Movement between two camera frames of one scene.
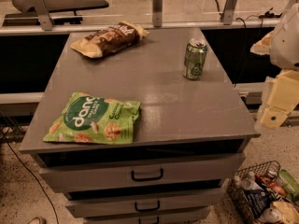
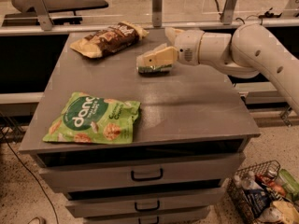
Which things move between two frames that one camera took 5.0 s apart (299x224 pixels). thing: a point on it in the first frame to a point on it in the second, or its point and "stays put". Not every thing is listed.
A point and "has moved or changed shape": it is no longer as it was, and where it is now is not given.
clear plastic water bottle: [249, 182] stays put
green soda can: [194, 58] has moved or changed shape
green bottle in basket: [290, 185] stays put
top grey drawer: [127, 169] stays put
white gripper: [286, 44] to [187, 47]
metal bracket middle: [157, 7] stays put
